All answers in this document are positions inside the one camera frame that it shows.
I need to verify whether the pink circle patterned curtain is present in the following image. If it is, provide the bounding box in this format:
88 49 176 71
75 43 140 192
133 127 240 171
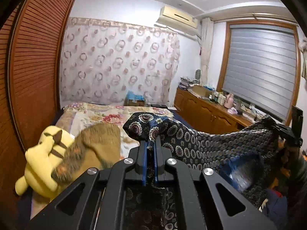
59 17 181 105

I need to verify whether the navy patterned satin pajama top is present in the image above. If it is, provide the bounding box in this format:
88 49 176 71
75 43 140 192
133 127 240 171
123 112 287 229

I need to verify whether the hanging beige cloth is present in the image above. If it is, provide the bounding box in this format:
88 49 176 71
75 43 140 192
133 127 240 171
299 37 307 80

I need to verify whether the blue topped box behind bed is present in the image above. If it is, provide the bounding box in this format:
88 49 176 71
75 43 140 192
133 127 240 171
125 91 146 106

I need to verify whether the cardboard box on cabinet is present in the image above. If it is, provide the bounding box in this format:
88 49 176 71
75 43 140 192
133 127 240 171
191 84 212 98

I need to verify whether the grey zebra window blind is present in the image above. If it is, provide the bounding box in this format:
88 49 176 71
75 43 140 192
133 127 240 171
222 24 297 122

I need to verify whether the yellow Pikachu plush toy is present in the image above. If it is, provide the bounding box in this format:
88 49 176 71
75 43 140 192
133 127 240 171
15 126 74 199

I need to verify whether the long wooden sideboard cabinet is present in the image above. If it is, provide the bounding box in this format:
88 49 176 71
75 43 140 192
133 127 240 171
174 88 252 135

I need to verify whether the beige tied side curtain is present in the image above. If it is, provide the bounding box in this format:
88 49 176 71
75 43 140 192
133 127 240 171
200 18 214 85

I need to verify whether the floral quilt on bed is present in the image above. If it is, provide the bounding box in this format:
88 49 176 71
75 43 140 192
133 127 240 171
55 102 173 159

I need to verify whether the person's right hand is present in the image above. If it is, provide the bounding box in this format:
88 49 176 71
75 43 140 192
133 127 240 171
275 139 300 179

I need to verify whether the wooden louvered wardrobe door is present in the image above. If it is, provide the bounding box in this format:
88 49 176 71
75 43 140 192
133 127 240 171
1 0 75 219

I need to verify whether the cream wall air conditioner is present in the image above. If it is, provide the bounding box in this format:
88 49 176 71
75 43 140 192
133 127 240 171
157 6 198 36

